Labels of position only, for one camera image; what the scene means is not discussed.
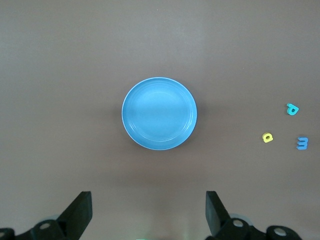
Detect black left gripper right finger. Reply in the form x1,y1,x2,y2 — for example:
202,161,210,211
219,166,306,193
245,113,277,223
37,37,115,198
205,190,301,240

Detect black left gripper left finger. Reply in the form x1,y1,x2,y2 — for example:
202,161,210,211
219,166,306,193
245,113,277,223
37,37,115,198
0,191,93,240

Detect blue letter E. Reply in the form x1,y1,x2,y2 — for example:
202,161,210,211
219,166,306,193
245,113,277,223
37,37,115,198
296,136,309,151

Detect teal letter P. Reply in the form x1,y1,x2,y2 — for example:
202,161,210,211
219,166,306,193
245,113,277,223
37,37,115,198
285,103,300,116

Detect blue plate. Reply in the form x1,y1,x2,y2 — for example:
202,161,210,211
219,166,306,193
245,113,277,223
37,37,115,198
121,76,198,151

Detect brown table cover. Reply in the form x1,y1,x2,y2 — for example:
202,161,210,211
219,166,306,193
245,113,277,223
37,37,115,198
0,0,320,240

